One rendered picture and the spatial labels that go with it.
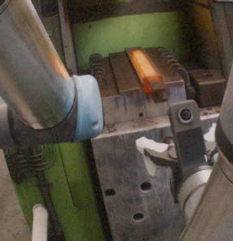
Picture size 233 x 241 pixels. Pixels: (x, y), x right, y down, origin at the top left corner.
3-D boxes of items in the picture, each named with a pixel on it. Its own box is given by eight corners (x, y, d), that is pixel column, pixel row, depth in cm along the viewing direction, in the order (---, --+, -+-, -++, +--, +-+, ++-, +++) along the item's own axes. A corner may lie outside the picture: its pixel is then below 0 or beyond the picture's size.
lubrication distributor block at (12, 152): (31, 186, 133) (19, 142, 128) (13, 187, 132) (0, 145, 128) (31, 181, 136) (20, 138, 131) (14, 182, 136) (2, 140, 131)
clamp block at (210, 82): (228, 103, 117) (226, 80, 115) (201, 108, 117) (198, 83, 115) (217, 90, 129) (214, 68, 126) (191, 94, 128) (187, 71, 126)
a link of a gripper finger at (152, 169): (127, 172, 85) (164, 185, 78) (122, 140, 83) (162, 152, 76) (141, 165, 87) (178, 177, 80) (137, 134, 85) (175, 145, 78)
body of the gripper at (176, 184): (167, 188, 80) (178, 221, 69) (164, 142, 77) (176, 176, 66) (208, 178, 80) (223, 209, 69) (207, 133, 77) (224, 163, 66)
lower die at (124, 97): (188, 110, 117) (183, 77, 114) (104, 125, 117) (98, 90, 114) (160, 68, 157) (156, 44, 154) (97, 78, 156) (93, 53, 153)
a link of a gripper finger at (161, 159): (137, 159, 79) (176, 171, 73) (136, 150, 79) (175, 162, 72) (158, 148, 82) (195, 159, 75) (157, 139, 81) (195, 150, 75)
